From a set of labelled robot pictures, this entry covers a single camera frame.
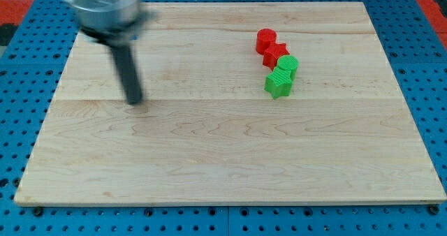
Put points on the red star block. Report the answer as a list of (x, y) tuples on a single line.
[(273, 53)]

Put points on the light wooden board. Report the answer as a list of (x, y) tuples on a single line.
[(207, 133)]

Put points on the green cylinder block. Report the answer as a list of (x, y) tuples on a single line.
[(288, 63)]

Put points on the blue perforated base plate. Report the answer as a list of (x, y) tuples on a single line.
[(35, 58)]

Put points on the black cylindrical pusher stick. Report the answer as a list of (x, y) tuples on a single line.
[(127, 72)]

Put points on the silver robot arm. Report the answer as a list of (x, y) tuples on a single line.
[(115, 23)]

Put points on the green star block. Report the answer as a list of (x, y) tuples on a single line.
[(278, 83)]

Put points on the red cylinder block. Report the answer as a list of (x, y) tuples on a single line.
[(264, 38)]

